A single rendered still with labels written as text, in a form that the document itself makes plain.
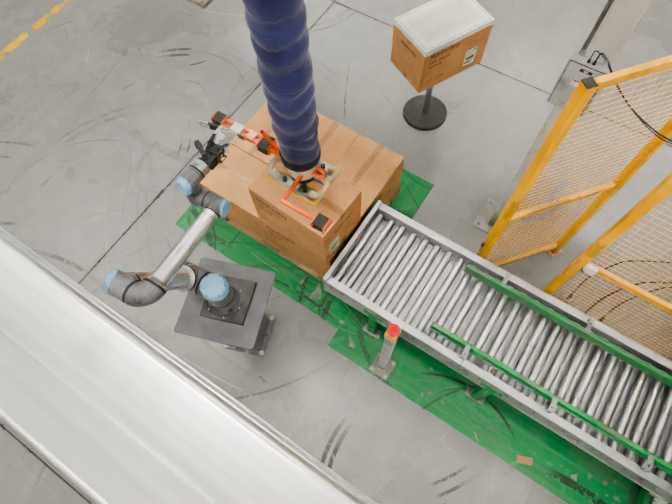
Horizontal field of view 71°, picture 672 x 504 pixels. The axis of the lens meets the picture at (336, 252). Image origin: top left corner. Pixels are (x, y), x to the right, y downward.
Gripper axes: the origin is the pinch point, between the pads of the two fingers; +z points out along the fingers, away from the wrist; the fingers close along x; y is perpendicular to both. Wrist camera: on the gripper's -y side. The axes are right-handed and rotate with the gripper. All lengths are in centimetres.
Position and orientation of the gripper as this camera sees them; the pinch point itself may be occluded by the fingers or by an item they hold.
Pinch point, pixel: (225, 133)
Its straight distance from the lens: 250.6
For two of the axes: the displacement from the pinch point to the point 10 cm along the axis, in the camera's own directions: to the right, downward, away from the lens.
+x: -0.3, -4.0, -9.1
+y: 8.4, 4.9, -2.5
